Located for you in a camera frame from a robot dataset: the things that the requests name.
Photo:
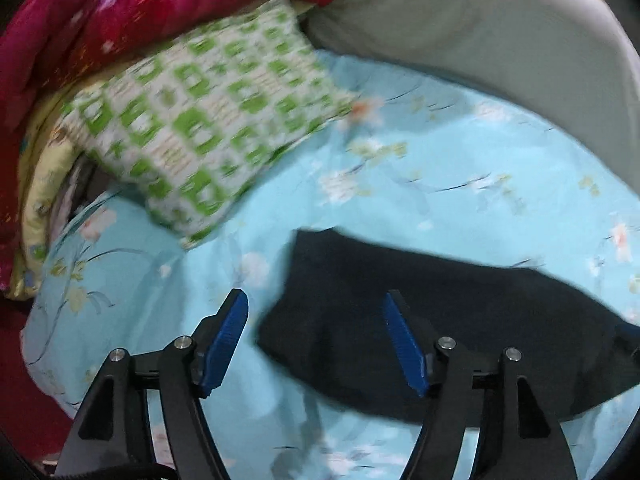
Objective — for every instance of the grey padded headboard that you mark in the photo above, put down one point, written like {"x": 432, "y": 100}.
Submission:
{"x": 490, "y": 30}

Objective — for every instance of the red floral quilt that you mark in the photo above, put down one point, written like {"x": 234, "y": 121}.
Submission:
{"x": 110, "y": 15}

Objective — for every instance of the yellow patterned blanket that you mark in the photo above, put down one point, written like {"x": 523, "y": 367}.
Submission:
{"x": 37, "y": 195}

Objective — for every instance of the light blue floral bedsheet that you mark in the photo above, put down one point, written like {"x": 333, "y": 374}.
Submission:
{"x": 450, "y": 160}

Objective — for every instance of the green white patterned pillow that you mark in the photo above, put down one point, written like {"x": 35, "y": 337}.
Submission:
{"x": 200, "y": 110}

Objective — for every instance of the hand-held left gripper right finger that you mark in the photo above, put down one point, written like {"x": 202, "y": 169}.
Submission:
{"x": 404, "y": 347}

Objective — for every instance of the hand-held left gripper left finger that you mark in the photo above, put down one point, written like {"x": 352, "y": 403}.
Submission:
{"x": 227, "y": 342}

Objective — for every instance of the dark navy pants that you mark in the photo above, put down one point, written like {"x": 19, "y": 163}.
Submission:
{"x": 450, "y": 320}

